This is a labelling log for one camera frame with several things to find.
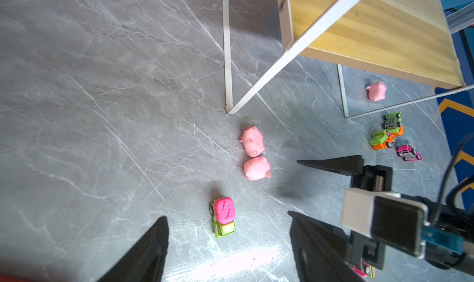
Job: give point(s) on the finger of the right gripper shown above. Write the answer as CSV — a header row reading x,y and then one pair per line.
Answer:
x,y
347,166

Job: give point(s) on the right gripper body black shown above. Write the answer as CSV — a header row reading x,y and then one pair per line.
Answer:
x,y
359,205

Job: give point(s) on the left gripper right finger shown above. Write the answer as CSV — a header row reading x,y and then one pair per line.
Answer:
x,y
321,251

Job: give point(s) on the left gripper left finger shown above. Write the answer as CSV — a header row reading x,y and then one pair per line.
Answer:
x,y
145,261

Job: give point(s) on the pink pig toy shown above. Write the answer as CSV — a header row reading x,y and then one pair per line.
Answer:
x,y
376,91
257,168
252,140

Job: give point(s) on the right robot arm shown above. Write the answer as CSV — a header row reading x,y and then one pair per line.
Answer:
x,y
444,215

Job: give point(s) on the yellow wooden two-tier shelf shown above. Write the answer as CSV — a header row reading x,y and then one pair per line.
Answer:
x,y
408,39

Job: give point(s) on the pink green toy car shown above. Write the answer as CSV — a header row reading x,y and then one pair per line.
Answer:
x,y
366,271

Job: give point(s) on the green orange toy truck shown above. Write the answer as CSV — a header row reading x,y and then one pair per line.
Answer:
x,y
386,138

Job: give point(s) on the pink grey toy truck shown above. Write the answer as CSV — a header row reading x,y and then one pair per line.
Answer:
x,y
407,151

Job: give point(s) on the green truck pink tank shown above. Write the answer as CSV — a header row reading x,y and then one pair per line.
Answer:
x,y
223,214

